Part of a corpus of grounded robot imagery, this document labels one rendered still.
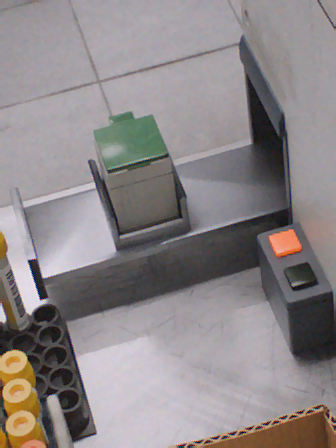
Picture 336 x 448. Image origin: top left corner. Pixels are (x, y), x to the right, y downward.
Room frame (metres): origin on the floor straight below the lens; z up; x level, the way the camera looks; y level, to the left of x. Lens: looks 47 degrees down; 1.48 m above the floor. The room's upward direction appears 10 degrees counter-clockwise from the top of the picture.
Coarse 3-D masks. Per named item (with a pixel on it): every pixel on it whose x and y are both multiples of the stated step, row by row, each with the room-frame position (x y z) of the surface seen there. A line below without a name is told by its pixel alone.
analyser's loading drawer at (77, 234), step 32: (224, 160) 0.58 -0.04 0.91; (256, 160) 0.58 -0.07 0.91; (96, 192) 0.57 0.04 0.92; (192, 192) 0.56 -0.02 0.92; (224, 192) 0.55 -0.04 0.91; (256, 192) 0.55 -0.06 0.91; (32, 224) 0.56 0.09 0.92; (64, 224) 0.55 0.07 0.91; (96, 224) 0.55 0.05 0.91; (160, 224) 0.52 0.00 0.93; (192, 224) 0.53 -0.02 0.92; (224, 224) 0.53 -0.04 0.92; (256, 224) 0.53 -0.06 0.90; (32, 256) 0.51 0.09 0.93; (64, 256) 0.52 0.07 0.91; (96, 256) 0.52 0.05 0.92; (128, 256) 0.51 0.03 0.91
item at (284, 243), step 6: (276, 234) 0.50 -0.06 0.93; (282, 234) 0.50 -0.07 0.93; (288, 234) 0.49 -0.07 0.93; (294, 234) 0.49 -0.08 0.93; (270, 240) 0.49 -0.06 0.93; (276, 240) 0.49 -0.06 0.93; (282, 240) 0.49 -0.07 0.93; (288, 240) 0.49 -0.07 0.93; (294, 240) 0.49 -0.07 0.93; (276, 246) 0.49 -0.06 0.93; (282, 246) 0.49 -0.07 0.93; (288, 246) 0.48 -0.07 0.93; (294, 246) 0.48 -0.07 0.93; (300, 246) 0.48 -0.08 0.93; (276, 252) 0.48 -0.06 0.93; (282, 252) 0.48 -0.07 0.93; (288, 252) 0.48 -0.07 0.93
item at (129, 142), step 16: (128, 112) 0.57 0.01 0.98; (112, 128) 0.56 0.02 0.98; (128, 128) 0.56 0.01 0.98; (144, 128) 0.55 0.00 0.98; (112, 144) 0.55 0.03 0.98; (128, 144) 0.54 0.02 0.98; (144, 144) 0.54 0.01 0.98; (160, 144) 0.54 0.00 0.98; (112, 160) 0.53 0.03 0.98; (128, 160) 0.53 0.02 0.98; (144, 160) 0.53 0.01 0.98
